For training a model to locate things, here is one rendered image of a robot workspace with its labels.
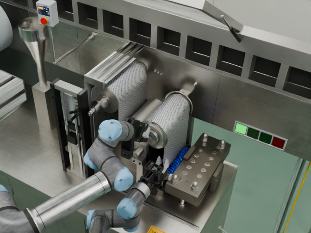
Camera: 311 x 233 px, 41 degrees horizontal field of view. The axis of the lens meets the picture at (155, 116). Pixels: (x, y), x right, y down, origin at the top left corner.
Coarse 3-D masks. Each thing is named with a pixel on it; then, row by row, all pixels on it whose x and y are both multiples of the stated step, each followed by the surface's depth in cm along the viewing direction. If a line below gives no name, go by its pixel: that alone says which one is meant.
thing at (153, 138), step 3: (150, 129) 177; (150, 132) 176; (153, 132) 176; (150, 135) 178; (153, 135) 177; (156, 135) 176; (150, 138) 179; (153, 138) 178; (156, 138) 177; (147, 141) 181; (150, 141) 180; (153, 141) 179; (156, 141) 178; (153, 144) 180
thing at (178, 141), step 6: (186, 120) 195; (180, 126) 190; (186, 126) 198; (180, 132) 194; (186, 132) 202; (174, 138) 189; (180, 138) 197; (186, 138) 205; (168, 144) 184; (174, 144) 192; (180, 144) 201; (168, 150) 187; (174, 150) 195; (180, 150) 204; (168, 156) 190; (174, 156) 199
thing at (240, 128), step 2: (236, 124) 195; (238, 124) 194; (240, 124) 194; (236, 126) 195; (238, 126) 195; (240, 126) 194; (242, 126) 194; (244, 126) 193; (236, 128) 196; (238, 128) 196; (240, 128) 195; (242, 128) 194; (244, 128) 194; (246, 128) 193; (236, 130) 197; (238, 130) 196; (240, 130) 196; (242, 130) 195; (244, 130) 194; (240, 132) 196; (242, 132) 196; (244, 132) 195; (244, 134) 196
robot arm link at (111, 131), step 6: (108, 120) 145; (114, 120) 148; (102, 126) 145; (108, 126) 144; (114, 126) 144; (120, 126) 147; (126, 126) 152; (102, 132) 145; (108, 132) 144; (114, 132) 143; (120, 132) 146; (126, 132) 151; (102, 138) 145; (108, 138) 144; (114, 138) 145; (120, 138) 149; (108, 144) 147; (114, 144) 148
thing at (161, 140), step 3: (150, 126) 176; (153, 126) 176; (153, 129) 176; (156, 129) 175; (156, 132) 176; (159, 132) 176; (159, 135) 177; (162, 135) 176; (159, 138) 178; (162, 138) 177; (159, 141) 179; (162, 141) 178; (150, 144) 183; (156, 144) 181; (159, 144) 180
